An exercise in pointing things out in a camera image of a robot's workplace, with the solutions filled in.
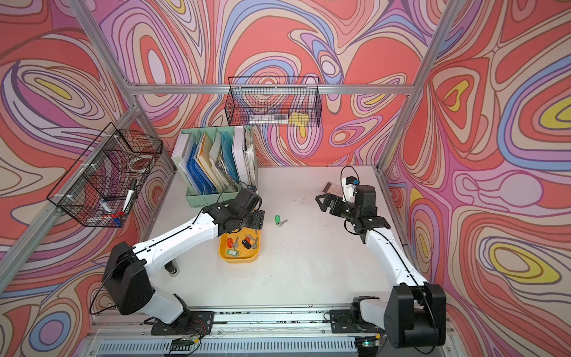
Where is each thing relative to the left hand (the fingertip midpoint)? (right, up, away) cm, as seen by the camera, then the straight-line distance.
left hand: (258, 217), depth 84 cm
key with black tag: (-5, -12, +8) cm, 15 cm away
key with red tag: (-13, -12, +9) cm, 20 cm away
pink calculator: (+34, +11, +24) cm, 43 cm away
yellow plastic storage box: (-8, -13, +7) cm, 17 cm away
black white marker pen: (-38, +12, -15) cm, 42 cm away
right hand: (+26, +4, -1) cm, 26 cm away
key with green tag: (+7, -4, +15) cm, 17 cm away
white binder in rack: (-9, +24, +9) cm, 28 cm away
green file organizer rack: (-19, +22, +8) cm, 30 cm away
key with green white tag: (-11, -15, +5) cm, 19 cm away
